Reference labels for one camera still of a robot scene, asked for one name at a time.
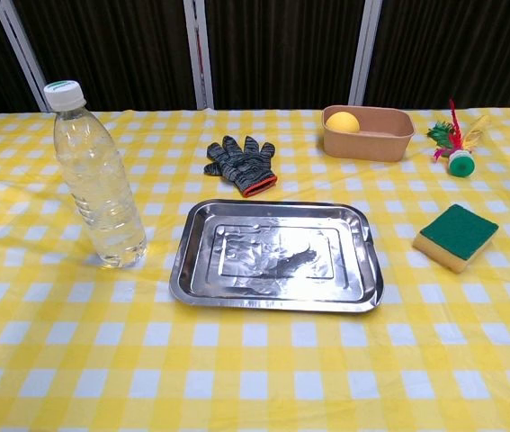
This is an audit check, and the transparent water bottle white cap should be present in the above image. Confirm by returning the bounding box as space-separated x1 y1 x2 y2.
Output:
41 79 148 270

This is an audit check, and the rectangular metal tray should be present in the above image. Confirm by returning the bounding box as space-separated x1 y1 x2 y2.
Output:
168 199 385 314

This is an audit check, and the grey knit work glove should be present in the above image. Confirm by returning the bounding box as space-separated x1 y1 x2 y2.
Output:
203 134 279 199

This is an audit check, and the yellow ball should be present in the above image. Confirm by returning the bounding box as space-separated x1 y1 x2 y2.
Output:
326 111 361 134

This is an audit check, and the brown paper food container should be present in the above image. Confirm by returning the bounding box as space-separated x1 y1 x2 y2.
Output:
321 104 417 163

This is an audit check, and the yellow white checkered tablecloth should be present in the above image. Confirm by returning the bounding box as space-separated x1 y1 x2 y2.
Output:
0 105 510 432

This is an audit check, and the green and yellow sponge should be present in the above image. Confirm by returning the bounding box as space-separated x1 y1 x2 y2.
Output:
412 202 500 275

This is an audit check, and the colourful feather shuttlecock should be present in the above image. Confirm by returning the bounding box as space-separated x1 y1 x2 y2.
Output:
425 98 492 178

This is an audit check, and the white partition post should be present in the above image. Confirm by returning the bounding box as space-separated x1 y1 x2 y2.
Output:
182 0 215 111
347 0 384 109
0 0 56 113

